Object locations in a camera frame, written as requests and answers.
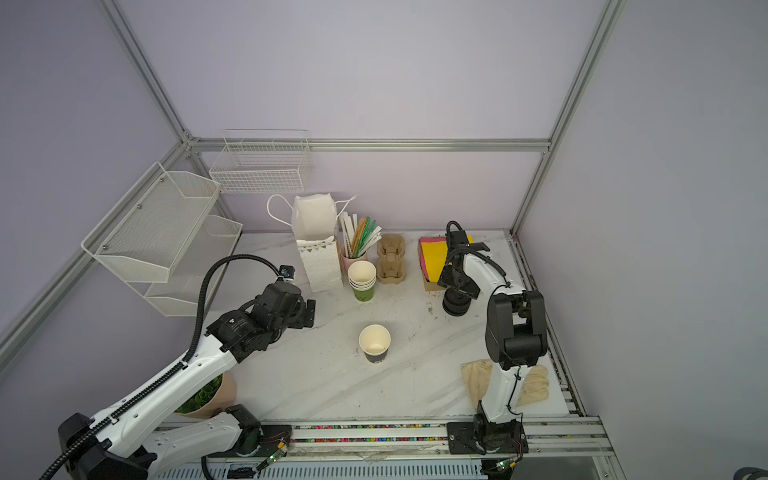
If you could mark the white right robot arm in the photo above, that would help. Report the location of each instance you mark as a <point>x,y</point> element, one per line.
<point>515,338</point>

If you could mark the stack of black cup lids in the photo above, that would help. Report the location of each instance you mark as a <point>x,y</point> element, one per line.
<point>456,303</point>

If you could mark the brown pulp cup carrier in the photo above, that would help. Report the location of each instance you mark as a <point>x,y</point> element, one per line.
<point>391,268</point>

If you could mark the bundle of wrapped straws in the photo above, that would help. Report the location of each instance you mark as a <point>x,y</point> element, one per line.
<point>359,234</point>

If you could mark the white wire basket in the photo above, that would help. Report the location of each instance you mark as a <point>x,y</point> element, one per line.
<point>255,161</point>

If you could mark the stack of green paper cups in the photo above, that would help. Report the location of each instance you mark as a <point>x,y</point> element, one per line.
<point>362,277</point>

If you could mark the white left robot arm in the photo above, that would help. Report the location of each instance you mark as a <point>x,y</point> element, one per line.
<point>121,441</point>

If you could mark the beige work glove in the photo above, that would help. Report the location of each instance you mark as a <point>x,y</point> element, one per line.
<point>476,377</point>

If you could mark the yellow paper napkin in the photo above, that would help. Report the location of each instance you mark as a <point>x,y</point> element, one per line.
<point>435,258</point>

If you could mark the white paper gift bag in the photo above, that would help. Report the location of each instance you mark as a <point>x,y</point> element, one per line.
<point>313,222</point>

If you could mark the white mesh two-tier shelf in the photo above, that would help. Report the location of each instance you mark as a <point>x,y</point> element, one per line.
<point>163,236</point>

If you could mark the black paper cup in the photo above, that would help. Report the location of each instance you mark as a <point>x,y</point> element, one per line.
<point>374,341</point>

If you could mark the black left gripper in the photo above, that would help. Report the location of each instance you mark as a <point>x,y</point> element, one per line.
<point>303,316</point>

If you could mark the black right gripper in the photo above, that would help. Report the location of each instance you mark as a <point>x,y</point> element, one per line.
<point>445,278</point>

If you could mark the pink straw holder cup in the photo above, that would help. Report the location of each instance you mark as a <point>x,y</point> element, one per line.
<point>347,262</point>

